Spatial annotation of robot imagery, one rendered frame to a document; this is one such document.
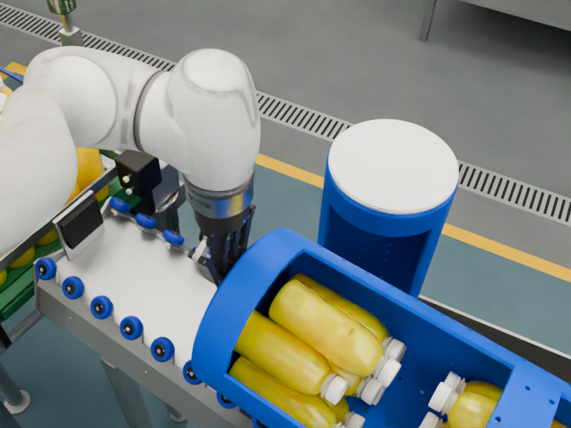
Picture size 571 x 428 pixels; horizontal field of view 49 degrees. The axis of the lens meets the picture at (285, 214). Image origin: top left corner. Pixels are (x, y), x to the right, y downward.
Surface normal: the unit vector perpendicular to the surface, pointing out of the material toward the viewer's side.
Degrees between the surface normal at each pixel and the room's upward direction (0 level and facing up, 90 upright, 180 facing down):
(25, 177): 66
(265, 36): 0
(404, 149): 0
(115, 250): 0
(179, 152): 90
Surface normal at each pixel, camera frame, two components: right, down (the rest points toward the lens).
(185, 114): -0.43, 0.47
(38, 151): 0.63, -0.75
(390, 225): -0.09, 0.76
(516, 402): 0.08, -0.69
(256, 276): -0.07, -0.52
